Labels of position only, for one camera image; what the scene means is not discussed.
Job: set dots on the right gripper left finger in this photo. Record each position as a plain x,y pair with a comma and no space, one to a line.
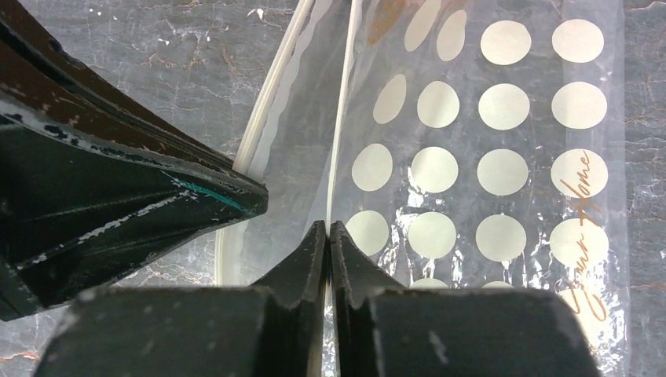
273,327

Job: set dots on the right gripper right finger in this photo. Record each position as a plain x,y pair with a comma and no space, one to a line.
386,329

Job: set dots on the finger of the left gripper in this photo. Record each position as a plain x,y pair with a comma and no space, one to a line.
94,186

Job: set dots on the clear polka-dot zip bag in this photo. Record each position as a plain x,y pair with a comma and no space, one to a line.
464,144

